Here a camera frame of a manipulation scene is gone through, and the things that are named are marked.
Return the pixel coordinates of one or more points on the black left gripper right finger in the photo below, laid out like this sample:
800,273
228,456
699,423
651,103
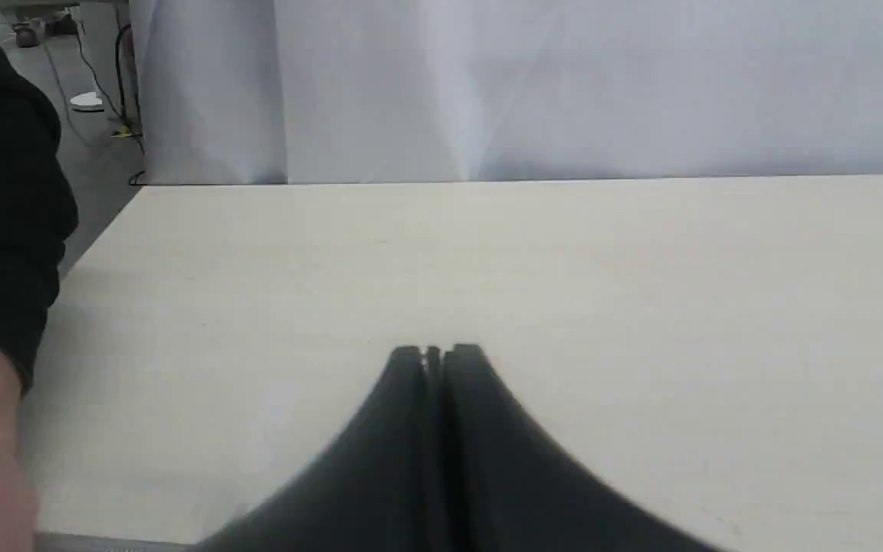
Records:
509,486

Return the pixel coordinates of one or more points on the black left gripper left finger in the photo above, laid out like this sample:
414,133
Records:
364,492

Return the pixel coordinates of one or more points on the white backdrop curtain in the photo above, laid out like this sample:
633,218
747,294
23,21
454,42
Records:
324,92

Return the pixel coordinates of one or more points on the forearm in black sleeve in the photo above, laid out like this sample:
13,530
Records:
38,213

